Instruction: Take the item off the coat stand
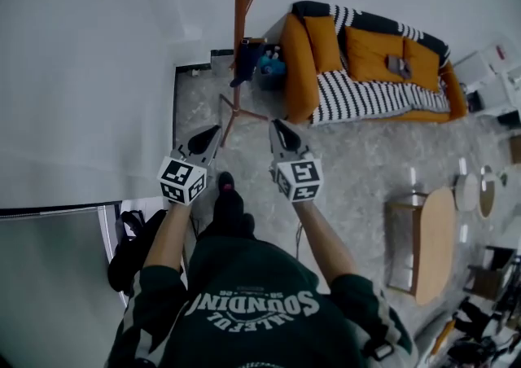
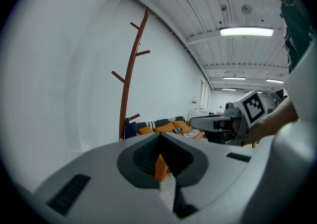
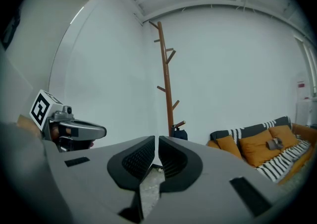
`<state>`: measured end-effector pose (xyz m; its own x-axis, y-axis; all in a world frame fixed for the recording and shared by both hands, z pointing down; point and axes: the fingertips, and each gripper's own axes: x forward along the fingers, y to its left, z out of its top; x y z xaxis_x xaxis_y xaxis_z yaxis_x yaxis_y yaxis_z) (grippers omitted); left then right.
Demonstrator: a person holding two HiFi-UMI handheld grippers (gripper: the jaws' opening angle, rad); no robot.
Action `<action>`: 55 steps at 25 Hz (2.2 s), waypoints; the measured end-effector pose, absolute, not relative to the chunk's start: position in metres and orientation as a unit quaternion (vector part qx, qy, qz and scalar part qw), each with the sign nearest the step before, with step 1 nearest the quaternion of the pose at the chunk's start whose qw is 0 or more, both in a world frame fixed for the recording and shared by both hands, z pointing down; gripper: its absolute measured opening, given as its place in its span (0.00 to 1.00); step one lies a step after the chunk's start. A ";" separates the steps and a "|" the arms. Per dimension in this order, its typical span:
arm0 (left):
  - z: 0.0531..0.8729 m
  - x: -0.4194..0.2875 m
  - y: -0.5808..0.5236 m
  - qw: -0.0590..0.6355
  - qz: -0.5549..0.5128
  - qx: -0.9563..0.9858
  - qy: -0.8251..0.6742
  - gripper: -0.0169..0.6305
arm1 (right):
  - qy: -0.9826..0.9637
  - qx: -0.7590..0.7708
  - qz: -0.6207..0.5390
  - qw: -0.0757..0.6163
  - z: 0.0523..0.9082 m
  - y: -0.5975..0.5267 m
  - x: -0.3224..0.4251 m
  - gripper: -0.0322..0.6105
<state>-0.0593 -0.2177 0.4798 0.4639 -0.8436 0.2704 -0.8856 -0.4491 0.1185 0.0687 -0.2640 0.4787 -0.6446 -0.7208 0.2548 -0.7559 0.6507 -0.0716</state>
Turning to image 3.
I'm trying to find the dark bag item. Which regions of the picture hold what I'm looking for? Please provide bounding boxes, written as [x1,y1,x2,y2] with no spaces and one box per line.
[169,124,188,141]

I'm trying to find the black and white striped blanket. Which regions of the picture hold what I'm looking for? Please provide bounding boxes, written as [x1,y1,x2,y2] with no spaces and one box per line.
[210,116,312,183]

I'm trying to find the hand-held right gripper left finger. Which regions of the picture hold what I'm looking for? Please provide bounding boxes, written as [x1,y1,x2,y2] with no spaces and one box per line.
[44,135,157,224]

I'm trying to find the medium orange cushion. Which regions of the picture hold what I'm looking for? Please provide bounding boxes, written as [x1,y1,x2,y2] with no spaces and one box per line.
[268,125,300,150]

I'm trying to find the grey brown soft object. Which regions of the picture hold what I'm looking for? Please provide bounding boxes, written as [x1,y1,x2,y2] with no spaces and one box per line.
[265,137,284,151]

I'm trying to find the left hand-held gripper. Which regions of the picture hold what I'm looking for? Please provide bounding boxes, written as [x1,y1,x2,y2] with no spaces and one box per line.
[29,89,107,154]

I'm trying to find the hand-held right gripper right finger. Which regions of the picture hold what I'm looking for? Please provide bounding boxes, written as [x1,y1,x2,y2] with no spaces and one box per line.
[146,135,281,224]

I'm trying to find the small orange cushion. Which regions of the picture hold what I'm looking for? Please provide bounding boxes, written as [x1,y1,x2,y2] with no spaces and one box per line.
[216,134,243,160]

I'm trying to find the orange sofa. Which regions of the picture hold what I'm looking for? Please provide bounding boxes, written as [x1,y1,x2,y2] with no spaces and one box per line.
[206,116,317,186]

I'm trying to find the large orange cushion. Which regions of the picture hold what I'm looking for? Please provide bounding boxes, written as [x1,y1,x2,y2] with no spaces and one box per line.
[238,129,282,168]

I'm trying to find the person's left hand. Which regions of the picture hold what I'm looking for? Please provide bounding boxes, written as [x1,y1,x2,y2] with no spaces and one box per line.
[51,124,60,142]

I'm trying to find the brown wooden coat stand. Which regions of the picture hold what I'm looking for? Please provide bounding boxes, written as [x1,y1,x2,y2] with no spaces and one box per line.
[148,21,187,137]

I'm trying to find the person's left forearm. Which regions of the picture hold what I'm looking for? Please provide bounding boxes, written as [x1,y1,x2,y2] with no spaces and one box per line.
[16,114,42,140]

